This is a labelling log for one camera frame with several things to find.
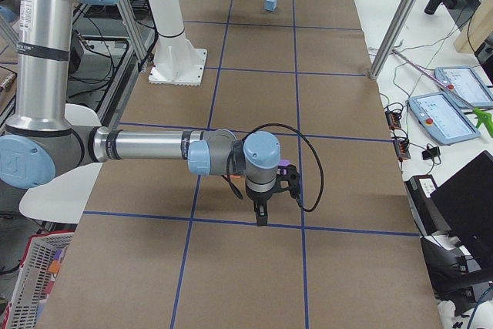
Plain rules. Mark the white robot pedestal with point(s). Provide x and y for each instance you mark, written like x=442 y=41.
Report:
x=175 y=61

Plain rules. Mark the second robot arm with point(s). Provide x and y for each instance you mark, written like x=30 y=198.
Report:
x=10 y=10

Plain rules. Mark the green spray nozzle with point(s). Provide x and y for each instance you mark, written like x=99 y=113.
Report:
x=484 y=118

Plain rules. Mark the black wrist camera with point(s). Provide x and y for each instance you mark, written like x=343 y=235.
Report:
x=288 y=180

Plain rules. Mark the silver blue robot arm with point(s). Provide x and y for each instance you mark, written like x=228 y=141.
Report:
x=40 y=144

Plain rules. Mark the white plastic chair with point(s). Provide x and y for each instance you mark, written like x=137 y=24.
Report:
x=62 y=200

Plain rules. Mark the white perforated basket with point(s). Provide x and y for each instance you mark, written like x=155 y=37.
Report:
x=36 y=277

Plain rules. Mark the front teach pendant tablet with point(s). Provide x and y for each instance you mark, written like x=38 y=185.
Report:
x=442 y=119

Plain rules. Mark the orange terminal block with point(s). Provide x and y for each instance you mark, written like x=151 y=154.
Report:
x=393 y=119

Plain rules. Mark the rear teach pendant tablet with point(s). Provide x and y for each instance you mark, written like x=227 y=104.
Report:
x=467 y=84

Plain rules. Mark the teach pendant tablet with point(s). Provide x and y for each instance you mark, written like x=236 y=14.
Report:
x=442 y=119
x=467 y=84

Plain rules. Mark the light blue foam block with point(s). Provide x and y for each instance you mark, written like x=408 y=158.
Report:
x=270 y=5

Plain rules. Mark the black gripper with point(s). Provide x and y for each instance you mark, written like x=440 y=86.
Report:
x=260 y=197

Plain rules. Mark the aluminium frame post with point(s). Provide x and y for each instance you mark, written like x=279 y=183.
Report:
x=397 y=23

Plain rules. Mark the black box under table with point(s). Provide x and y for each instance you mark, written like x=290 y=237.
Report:
x=76 y=54

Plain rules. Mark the purple foam block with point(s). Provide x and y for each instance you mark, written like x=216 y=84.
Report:
x=284 y=164

